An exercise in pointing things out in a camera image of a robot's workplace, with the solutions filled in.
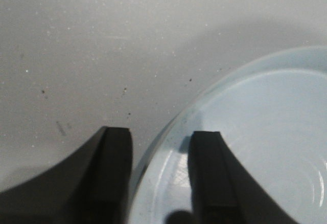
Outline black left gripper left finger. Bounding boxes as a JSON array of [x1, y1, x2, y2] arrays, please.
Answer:
[[1, 127, 133, 223]]

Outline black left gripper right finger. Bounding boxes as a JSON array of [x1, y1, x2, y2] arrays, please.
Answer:
[[188, 131, 296, 223]]

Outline light blue round plate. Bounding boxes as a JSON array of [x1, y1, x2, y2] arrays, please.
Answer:
[[127, 46, 326, 223]]

